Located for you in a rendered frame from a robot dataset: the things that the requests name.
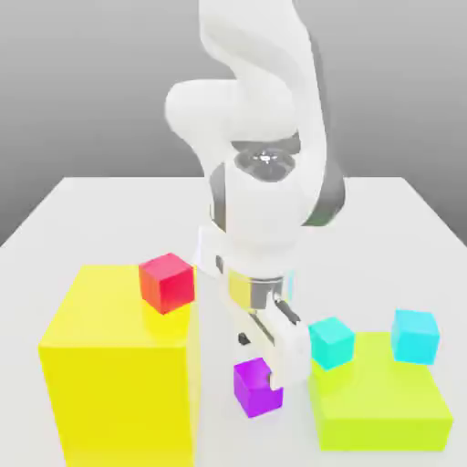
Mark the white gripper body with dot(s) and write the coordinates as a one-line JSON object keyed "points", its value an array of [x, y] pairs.
{"points": [[292, 350]]}

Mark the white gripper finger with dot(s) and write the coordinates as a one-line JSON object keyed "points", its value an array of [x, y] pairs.
{"points": [[276, 382]]}

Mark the small purple cube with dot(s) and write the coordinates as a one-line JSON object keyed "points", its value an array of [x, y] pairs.
{"points": [[255, 394]]}

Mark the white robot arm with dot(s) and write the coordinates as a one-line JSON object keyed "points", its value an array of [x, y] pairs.
{"points": [[255, 91]]}

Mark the small cyan cube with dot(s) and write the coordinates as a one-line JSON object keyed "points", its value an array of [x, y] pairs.
{"points": [[334, 344], [416, 339]]}

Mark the small red cube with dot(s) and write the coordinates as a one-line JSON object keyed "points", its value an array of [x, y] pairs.
{"points": [[171, 288]]}

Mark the large lime box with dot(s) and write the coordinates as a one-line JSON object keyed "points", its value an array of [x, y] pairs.
{"points": [[383, 408]]}

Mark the large yellow box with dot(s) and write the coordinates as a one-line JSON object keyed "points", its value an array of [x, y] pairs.
{"points": [[116, 383]]}

